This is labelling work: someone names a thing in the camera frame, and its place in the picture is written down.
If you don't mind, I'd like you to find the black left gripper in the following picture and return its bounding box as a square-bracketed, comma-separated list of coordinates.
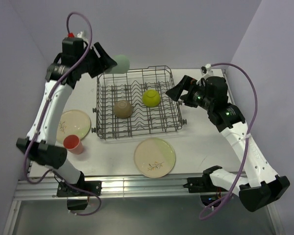
[76, 43, 117, 79]

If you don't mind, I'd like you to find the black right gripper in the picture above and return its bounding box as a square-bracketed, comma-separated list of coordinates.
[166, 75, 213, 111]

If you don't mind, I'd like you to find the pale green cup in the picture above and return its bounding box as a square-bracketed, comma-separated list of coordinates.
[110, 54, 130, 74]

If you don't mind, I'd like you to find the lime green bowl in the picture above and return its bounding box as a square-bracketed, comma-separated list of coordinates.
[142, 90, 161, 107]

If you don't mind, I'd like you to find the grey wire dish rack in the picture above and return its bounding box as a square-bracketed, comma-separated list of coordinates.
[91, 66, 187, 140]

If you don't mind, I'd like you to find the black bowl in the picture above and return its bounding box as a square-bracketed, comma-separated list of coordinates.
[113, 100, 133, 119]

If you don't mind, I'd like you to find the pink cup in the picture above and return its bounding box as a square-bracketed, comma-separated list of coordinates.
[63, 135, 84, 155]

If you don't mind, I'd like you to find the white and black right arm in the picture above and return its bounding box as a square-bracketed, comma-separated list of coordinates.
[166, 75, 290, 212]

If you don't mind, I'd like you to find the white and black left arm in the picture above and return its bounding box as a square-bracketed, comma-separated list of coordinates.
[16, 37, 117, 195]

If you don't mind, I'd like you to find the small cream plate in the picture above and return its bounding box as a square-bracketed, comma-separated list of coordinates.
[56, 110, 91, 143]

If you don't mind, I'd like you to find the large pink green plate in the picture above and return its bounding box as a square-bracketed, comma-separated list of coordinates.
[134, 138, 176, 178]

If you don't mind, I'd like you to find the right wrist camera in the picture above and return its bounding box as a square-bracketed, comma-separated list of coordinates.
[200, 63, 214, 79]

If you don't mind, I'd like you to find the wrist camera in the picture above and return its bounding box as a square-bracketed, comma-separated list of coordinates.
[68, 31, 88, 41]
[200, 63, 214, 79]

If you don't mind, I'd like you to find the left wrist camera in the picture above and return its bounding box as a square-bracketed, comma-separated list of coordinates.
[68, 31, 88, 41]

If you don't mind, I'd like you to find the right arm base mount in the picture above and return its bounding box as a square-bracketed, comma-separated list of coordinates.
[183, 177, 227, 207]

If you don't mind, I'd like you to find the aluminium rail frame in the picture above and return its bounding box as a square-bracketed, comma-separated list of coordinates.
[3, 174, 285, 235]

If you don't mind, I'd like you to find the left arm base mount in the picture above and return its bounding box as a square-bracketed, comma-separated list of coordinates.
[56, 181, 102, 216]

